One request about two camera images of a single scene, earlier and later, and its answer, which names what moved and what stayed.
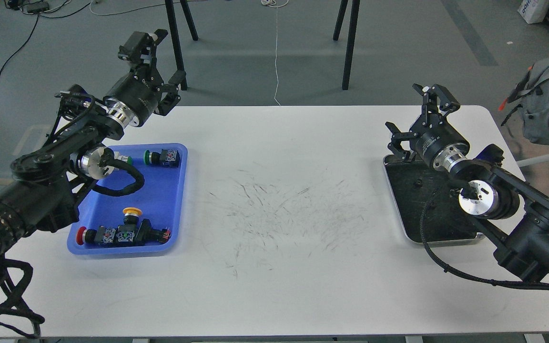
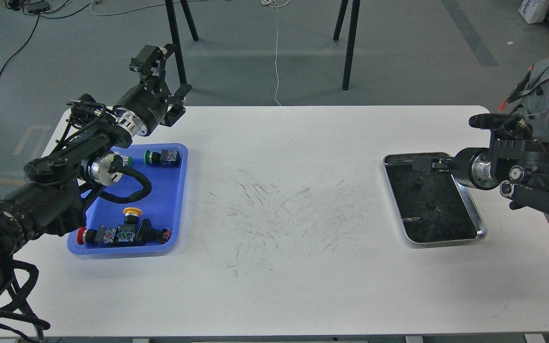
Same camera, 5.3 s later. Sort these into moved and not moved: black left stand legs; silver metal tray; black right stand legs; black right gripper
Moved: black right gripper
Not moved: silver metal tray; black right stand legs; black left stand legs
